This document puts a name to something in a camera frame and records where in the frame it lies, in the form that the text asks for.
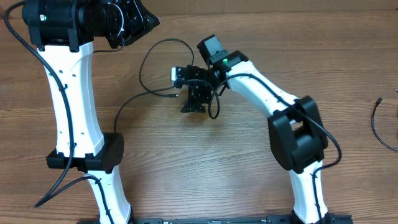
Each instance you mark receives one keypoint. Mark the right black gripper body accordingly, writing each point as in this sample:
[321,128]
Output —
[203,94]

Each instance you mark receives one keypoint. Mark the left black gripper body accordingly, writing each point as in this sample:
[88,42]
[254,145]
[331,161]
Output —
[129,23]

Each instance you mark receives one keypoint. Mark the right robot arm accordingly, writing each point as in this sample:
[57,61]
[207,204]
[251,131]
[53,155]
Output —
[295,126]

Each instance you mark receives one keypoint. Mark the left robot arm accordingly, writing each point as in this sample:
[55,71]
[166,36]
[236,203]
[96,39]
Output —
[63,33]

